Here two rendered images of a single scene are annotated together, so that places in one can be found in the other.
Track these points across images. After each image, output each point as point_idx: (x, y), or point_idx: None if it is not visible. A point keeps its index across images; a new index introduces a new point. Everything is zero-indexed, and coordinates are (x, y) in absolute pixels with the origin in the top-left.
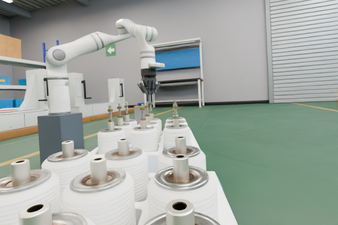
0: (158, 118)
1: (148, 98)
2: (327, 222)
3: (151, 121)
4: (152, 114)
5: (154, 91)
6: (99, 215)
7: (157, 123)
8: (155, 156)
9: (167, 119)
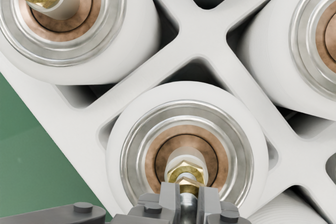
0: (151, 112)
1: (232, 211)
2: None
3: (300, 54)
4: (192, 155)
5: (101, 220)
6: None
7: None
8: None
9: (121, 43)
